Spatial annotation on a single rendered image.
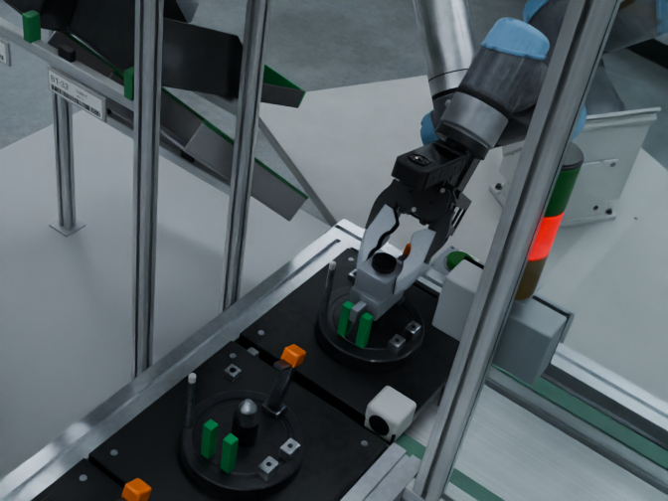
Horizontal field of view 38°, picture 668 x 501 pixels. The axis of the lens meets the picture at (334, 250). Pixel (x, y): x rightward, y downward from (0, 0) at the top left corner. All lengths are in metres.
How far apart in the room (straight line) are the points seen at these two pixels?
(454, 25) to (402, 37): 2.72
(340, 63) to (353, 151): 2.04
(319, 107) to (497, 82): 0.74
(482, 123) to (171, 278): 0.54
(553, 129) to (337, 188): 0.93
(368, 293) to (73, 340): 0.43
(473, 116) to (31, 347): 0.66
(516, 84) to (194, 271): 0.57
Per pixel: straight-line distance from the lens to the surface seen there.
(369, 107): 1.93
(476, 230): 1.67
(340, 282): 1.34
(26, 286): 1.47
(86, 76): 1.07
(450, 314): 0.99
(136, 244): 1.12
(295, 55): 3.83
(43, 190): 1.64
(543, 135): 0.82
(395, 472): 1.16
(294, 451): 1.09
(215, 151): 1.21
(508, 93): 1.21
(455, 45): 1.37
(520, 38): 1.22
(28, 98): 3.47
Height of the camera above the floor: 1.86
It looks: 40 degrees down
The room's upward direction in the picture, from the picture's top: 11 degrees clockwise
